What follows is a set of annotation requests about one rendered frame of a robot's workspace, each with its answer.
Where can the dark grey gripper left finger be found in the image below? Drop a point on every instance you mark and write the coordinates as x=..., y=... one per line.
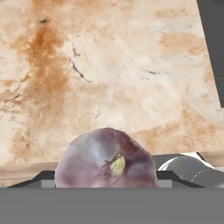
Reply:
x=43, y=175

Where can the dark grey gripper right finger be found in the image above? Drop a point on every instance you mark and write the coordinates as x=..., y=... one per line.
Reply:
x=168, y=176

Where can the grey and white round object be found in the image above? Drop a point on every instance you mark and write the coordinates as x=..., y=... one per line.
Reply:
x=189, y=167

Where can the dark grey hob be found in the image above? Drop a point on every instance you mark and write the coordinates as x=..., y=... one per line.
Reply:
x=214, y=43

